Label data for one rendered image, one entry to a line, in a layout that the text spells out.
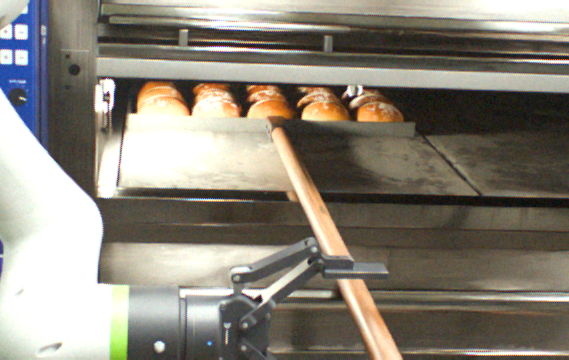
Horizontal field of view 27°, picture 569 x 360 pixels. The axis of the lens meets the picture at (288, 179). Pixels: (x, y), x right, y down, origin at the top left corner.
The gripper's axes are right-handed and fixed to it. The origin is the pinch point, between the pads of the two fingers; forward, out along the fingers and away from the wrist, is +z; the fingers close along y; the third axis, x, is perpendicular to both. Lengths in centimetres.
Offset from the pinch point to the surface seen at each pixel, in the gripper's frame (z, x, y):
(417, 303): 9.2, -15.9, 3.0
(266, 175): -4, -68, 1
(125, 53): -27, -39, -23
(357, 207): 8, -53, 2
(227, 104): -9, -102, -4
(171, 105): -19, -102, -3
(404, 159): 22, -82, 1
